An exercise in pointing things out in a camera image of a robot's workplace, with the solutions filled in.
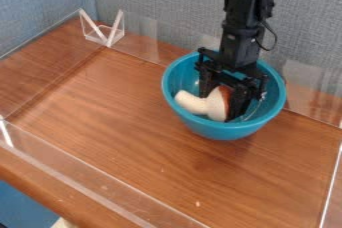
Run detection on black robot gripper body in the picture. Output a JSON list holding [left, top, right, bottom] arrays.
[[195, 26, 268, 99]]

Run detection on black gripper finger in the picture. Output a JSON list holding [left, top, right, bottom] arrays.
[[199, 69, 219, 98], [227, 85, 255, 121]]

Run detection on toy mushroom brown cap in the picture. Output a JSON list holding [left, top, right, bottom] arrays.
[[175, 86, 231, 122]]

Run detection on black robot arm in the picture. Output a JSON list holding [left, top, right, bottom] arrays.
[[195, 0, 275, 122]]

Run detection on blue plastic bowl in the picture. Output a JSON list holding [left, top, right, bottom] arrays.
[[162, 52, 286, 141]]

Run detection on clear acrylic back barrier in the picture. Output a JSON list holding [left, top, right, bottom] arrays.
[[112, 24, 342, 129]]

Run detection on clear acrylic barrier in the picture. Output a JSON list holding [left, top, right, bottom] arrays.
[[112, 24, 342, 129], [0, 118, 210, 228]]

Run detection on clear acrylic front barrier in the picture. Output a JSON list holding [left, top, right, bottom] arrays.
[[0, 118, 210, 228]]

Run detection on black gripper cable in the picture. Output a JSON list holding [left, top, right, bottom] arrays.
[[252, 21, 279, 52]]

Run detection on clear acrylic corner bracket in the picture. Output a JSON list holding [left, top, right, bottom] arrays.
[[79, 9, 126, 48]]

